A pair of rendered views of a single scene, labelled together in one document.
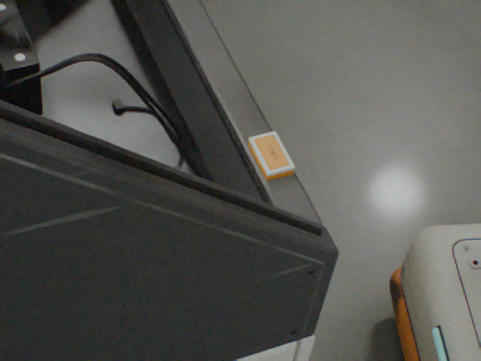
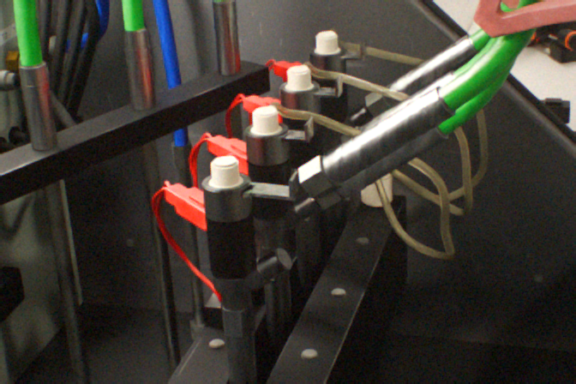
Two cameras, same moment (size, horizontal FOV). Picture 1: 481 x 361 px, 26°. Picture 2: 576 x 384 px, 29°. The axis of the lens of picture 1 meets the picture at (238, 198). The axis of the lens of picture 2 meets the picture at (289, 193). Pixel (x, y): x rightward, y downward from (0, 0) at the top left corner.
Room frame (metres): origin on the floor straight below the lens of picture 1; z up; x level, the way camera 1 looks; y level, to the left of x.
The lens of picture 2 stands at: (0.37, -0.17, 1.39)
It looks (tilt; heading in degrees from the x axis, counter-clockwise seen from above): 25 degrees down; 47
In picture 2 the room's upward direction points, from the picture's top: 4 degrees counter-clockwise
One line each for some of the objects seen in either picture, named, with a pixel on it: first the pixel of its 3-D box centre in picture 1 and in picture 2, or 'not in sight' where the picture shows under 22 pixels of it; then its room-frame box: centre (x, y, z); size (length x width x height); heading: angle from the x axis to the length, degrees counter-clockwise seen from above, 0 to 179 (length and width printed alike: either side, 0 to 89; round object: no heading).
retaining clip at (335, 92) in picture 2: not in sight; (317, 86); (0.89, 0.36, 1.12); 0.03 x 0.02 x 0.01; 120
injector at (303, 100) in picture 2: not in sight; (321, 221); (0.89, 0.36, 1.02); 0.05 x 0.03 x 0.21; 120
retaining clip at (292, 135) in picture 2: not in sight; (285, 129); (0.82, 0.32, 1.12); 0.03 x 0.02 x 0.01; 120
